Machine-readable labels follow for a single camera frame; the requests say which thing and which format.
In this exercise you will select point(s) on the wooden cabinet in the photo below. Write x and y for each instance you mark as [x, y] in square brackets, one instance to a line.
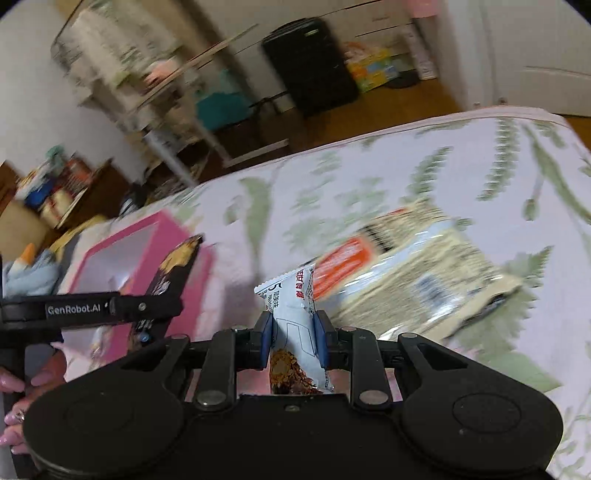
[78, 198]

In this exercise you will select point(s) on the floral bed sheet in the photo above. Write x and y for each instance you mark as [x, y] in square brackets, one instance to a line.
[369, 175]

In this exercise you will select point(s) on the white snack bar packet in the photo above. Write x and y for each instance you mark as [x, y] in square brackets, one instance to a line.
[293, 323]

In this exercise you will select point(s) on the pink cardboard box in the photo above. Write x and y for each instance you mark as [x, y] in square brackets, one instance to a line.
[184, 309]

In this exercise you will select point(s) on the white door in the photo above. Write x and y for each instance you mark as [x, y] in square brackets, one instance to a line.
[535, 50]

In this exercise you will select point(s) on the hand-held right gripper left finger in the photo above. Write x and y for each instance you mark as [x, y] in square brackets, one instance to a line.
[264, 339]

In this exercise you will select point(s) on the black suitcase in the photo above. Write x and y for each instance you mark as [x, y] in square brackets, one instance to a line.
[309, 64]

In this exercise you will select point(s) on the black snack packet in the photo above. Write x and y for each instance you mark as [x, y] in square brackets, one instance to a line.
[178, 267]

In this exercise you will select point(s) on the colourful cardboard box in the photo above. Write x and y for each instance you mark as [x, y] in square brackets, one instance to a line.
[374, 67]

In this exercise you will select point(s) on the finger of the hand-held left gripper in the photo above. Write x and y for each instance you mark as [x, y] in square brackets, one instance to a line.
[147, 307]

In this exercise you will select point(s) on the tall white box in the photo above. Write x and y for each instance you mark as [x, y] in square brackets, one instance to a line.
[422, 50]

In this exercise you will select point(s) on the pink bag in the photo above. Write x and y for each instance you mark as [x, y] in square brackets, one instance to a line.
[425, 7]

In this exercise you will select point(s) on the white drawer cabinet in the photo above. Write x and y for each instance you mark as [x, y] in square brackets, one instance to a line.
[369, 21]

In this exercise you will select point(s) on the teal storage bin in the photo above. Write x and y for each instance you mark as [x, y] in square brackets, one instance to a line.
[224, 104]

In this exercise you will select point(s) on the blue plush toy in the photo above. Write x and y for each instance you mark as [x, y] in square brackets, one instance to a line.
[34, 272]

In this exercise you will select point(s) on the metal frame table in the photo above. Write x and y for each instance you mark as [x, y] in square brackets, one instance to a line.
[138, 78]

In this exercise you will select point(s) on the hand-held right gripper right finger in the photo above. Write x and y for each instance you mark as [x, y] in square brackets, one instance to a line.
[322, 341]

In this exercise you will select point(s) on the person's left hand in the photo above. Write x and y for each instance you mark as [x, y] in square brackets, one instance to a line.
[46, 371]

